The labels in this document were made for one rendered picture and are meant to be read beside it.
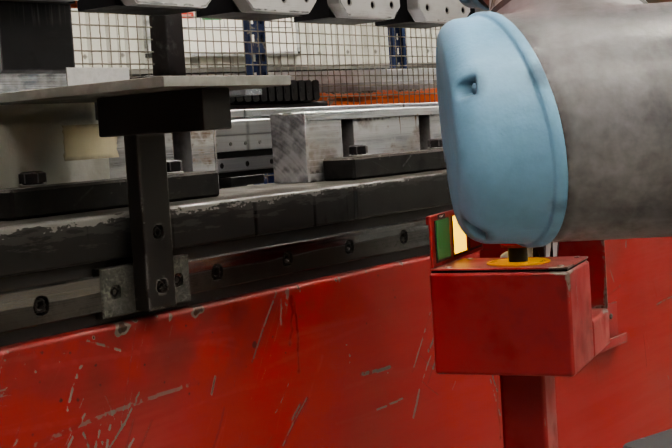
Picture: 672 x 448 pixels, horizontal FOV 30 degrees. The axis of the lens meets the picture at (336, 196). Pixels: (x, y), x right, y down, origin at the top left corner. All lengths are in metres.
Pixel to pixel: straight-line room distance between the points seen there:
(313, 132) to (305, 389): 0.38
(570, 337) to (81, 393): 0.52
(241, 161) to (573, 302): 0.75
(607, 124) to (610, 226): 0.06
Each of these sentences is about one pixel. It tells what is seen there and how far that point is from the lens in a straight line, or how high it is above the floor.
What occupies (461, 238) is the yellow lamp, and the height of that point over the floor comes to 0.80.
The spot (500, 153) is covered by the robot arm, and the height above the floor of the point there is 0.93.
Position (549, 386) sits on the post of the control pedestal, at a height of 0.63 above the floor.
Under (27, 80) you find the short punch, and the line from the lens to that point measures 1.38.
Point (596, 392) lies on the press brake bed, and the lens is 2.16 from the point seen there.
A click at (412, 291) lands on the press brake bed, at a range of 1.66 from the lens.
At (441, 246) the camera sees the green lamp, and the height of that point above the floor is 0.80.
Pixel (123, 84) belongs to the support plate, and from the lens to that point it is 1.16.
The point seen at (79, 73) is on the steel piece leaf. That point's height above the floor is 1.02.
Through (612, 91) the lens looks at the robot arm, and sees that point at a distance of 0.59.
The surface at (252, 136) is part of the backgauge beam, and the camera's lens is 1.99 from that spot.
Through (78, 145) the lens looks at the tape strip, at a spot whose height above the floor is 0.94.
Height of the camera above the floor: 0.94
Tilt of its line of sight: 3 degrees down
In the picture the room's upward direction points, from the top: 4 degrees counter-clockwise
